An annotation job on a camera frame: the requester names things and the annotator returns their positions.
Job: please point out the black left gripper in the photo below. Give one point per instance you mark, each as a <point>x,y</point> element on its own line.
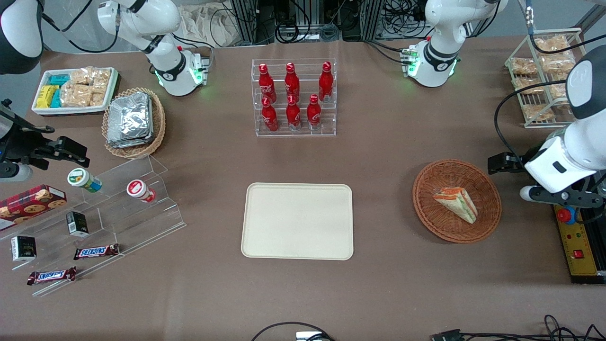
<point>517,161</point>

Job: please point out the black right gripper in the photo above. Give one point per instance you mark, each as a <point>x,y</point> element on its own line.
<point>23,145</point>

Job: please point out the triangular sandwich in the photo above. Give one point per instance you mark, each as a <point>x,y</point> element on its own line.
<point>457,203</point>

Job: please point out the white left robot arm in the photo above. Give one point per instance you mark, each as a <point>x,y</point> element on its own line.
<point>440,52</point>

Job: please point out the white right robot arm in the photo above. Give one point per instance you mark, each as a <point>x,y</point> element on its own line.
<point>166,71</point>

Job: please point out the round brown wicker basket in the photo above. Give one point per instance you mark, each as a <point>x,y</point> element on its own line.
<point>435,213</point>

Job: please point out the oval light wicker basket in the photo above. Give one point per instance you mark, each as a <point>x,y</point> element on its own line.
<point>158,123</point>

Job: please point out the cream plastic tray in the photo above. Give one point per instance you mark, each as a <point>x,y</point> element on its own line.
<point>297,221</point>

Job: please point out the green lid white cup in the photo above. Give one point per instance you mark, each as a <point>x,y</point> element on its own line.
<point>80,178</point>

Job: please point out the white rectangular bin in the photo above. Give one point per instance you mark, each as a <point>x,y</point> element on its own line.
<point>71,111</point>

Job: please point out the clear bag of rice crackers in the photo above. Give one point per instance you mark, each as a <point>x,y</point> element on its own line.
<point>81,76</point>
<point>102,76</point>
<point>75,95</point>
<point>98,94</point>

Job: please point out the teal snack packet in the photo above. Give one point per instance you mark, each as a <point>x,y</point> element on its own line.
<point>56,98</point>
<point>59,80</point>

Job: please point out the stack of silver foil packs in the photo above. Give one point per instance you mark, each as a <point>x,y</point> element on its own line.
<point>129,121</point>

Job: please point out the yellow snack packet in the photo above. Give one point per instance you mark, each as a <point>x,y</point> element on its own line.
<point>46,96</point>

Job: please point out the clear bag of fried snacks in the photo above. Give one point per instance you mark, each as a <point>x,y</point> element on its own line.
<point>558,91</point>
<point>557,62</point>
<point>523,66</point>
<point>537,112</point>
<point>551,44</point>
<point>528,85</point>

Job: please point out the red tartan cookie box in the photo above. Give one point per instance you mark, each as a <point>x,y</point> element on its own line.
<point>28,203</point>

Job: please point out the small dark green box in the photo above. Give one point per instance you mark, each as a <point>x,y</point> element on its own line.
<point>77,224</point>
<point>23,248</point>

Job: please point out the red lid white cup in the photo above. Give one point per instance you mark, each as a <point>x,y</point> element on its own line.
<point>138,189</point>

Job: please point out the red emergency stop button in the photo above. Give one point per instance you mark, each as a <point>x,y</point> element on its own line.
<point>566,215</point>

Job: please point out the clear acrylic stepped display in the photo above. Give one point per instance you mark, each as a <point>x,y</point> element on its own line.
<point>142,227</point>

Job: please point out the brown Snickers bar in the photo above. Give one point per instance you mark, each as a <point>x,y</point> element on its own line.
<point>51,276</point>
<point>96,252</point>

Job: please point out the black box with yellow panel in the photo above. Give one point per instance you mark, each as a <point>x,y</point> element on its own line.
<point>575,237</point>

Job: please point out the beige cloth bag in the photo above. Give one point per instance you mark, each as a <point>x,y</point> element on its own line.
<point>208,23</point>

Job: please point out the red cola bottle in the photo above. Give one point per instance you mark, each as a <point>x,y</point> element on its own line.
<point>293,116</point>
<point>325,83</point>
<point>292,83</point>
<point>270,117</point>
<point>266,85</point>
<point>314,114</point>

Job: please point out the clear acrylic bottle rack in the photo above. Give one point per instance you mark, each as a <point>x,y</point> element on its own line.
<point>296,130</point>

